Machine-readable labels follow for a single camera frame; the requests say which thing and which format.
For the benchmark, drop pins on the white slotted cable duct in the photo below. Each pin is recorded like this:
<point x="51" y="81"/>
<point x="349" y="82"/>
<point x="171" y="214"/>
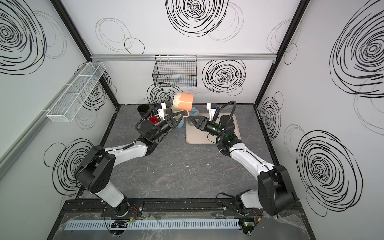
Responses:
<point x="192" y="224"/>

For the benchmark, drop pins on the white wire shelf basket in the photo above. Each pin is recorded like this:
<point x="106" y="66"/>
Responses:
<point x="65" y="109"/>

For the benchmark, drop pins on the aluminium wall rail back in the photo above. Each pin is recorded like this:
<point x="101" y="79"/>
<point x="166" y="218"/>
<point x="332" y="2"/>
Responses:
<point x="183" y="57"/>

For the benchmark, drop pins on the black corner frame post right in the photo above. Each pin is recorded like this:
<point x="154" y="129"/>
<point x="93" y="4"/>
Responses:
<point x="303" y="4"/>

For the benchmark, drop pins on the cream white mug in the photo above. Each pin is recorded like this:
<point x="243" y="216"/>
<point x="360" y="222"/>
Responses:
<point x="155" y="120"/>

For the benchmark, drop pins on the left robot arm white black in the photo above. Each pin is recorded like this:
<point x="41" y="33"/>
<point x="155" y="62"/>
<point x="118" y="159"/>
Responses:
<point x="94" y="172"/>

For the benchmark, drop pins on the aluminium wall rail left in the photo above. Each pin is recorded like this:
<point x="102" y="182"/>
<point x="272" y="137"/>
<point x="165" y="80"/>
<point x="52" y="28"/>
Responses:
<point x="13" y="153"/>

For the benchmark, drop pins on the blue butterfly mug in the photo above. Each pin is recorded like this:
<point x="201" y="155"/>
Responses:
<point x="194" y="112"/>

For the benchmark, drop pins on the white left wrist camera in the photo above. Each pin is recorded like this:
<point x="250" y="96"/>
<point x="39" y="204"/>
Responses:
<point x="161" y="110"/>

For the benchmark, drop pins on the light blue mug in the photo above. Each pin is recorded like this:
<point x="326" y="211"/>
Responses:
<point x="181" y="124"/>

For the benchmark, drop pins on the white black mug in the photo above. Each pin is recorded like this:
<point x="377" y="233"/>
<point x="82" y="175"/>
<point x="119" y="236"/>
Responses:
<point x="143" y="110"/>

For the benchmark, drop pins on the grey mug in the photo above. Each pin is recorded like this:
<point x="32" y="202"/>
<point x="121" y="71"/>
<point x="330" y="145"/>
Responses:
<point x="168" y="107"/>

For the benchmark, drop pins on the black corner frame post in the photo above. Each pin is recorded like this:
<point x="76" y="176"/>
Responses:
<point x="303" y="4"/>
<point x="66" y="19"/>

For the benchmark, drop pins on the aluminium wall rail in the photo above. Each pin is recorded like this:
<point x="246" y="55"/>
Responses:
<point x="13" y="153"/>
<point x="183" y="57"/>

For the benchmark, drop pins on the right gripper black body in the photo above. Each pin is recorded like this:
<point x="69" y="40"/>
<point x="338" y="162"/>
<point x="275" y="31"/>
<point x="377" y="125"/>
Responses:
<point x="203" y="123"/>

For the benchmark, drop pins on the black corner frame post left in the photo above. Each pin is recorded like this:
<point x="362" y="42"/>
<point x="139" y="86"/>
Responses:
<point x="66" y="19"/>

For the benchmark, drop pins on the orange cream mug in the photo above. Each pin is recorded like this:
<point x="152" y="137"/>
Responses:
<point x="184" y="102"/>

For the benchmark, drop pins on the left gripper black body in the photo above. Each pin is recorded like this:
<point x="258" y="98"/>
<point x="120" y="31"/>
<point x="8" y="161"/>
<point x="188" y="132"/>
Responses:
<point x="169" y="121"/>

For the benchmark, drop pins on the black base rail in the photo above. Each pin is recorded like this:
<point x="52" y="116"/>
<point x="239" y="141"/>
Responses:
<point x="226" y="207"/>

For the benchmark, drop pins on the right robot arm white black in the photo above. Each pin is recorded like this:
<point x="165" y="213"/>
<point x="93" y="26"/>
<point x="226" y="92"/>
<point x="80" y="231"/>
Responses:
<point x="275" y="191"/>

